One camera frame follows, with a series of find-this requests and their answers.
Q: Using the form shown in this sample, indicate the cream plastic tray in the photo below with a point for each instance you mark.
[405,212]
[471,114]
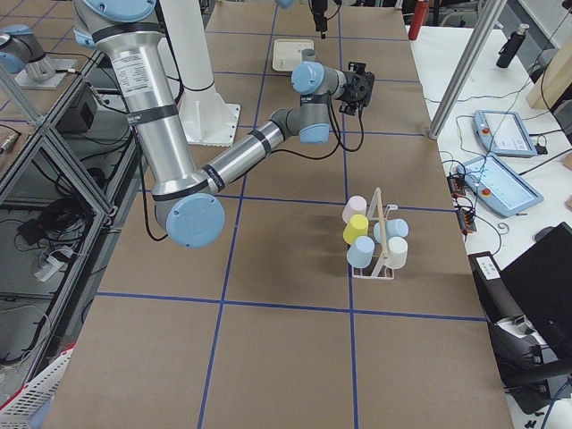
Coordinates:
[287,53]

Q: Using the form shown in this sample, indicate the red cylinder bottle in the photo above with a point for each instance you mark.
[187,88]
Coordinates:
[418,20]

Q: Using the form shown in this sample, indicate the blue teach pendant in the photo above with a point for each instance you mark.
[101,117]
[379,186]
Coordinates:
[503,133]
[498,186]

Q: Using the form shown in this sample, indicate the near blue teach pendant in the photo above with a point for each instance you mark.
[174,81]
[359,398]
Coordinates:
[498,186]

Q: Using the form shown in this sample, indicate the white wire cup rack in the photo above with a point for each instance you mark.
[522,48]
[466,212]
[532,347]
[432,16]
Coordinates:
[377,212]

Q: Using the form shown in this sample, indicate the black computer monitor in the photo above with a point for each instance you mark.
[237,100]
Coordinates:
[539,281]

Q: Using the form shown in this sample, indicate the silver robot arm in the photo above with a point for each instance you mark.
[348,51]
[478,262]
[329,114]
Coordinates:
[304,17]
[158,53]

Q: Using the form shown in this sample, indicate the yellow plastic cup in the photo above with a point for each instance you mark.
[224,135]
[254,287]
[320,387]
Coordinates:
[357,226]

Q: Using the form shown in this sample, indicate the cream plastic cup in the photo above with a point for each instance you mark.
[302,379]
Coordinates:
[397,253]

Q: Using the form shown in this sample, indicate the light blue plastic cup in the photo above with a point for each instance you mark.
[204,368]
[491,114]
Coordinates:
[360,253]

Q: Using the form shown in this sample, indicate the grey plastic cup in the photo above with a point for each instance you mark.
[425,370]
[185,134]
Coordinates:
[308,56]

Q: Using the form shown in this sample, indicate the aluminium frame post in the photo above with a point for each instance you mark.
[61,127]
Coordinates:
[484,25]

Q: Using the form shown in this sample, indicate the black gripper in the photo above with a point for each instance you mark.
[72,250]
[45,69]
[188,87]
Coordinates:
[320,13]
[356,89]

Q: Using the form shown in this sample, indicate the black water bottle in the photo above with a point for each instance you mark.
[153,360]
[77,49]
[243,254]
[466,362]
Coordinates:
[509,50]

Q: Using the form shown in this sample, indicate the far blue teach pendant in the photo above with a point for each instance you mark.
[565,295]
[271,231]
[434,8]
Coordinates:
[503,133]

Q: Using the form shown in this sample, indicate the pink plastic cup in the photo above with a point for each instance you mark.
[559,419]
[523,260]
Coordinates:
[356,205]

